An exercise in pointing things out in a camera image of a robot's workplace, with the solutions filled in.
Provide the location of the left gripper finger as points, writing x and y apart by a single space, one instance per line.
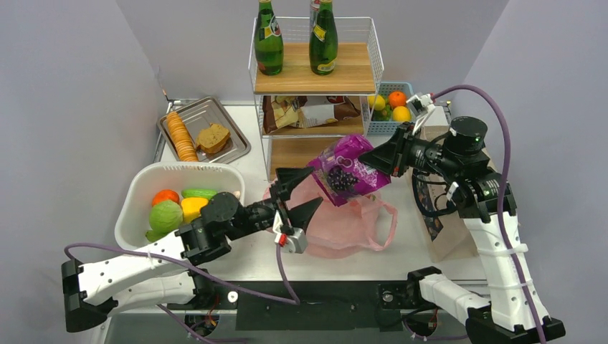
301 215
287 179

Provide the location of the blue plastic basket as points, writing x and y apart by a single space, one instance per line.
385 88

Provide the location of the yellow bell pepper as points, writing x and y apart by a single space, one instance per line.
191 207

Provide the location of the orange fruit in basket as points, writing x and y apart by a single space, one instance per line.
397 99

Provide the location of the beige canvas tote bag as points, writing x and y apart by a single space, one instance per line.
444 232

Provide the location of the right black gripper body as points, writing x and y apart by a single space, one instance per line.
417 152

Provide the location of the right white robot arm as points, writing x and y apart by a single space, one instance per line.
513 312

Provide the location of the yellow lemon in basket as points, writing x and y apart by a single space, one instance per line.
401 114

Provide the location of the right green glass bottle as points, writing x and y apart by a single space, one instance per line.
323 42

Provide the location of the stack of round crackers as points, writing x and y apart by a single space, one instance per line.
180 137

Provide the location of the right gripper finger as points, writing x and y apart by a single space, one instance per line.
381 159
393 146

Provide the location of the left green glass bottle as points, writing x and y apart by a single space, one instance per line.
268 42

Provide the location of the white plastic basin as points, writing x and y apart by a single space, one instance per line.
132 223

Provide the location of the green glass bottle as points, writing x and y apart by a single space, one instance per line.
268 42
323 42

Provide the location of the pink plastic grocery bag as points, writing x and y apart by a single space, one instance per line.
336 232

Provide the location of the green cabbage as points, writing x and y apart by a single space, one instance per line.
165 216

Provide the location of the white wire shelf rack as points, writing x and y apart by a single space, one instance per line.
358 75

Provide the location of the metal tray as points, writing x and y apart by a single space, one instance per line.
200 114

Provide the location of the slice of brown bread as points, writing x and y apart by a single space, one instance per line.
212 139

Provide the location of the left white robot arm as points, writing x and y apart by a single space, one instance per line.
169 270

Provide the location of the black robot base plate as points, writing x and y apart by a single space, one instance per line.
327 305

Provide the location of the white brown snack bag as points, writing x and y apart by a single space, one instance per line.
296 111

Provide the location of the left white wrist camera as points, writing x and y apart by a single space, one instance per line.
289 238

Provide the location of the green grapes bunch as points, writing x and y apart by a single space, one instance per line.
384 114

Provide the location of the purple snack packet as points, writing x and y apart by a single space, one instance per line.
340 174

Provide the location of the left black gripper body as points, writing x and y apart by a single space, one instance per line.
259 216

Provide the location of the orange tomato in basin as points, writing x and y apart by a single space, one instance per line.
165 195

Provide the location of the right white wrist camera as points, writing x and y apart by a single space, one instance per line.
422 107

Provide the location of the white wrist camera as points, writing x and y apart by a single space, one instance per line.
422 107
289 238

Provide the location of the green leafy vegetable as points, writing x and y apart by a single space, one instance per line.
154 236

